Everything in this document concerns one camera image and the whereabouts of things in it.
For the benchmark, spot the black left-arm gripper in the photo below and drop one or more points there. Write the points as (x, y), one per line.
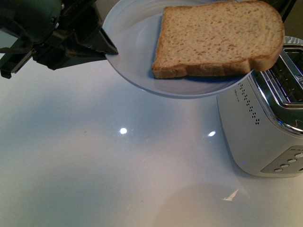
(54, 33)

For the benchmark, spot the grey-blue round plate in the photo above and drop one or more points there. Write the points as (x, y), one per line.
(134, 27)

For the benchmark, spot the slice of bread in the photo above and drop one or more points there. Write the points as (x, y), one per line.
(223, 38)

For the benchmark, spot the silver two-slot toaster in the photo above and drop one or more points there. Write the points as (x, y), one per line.
(262, 116)

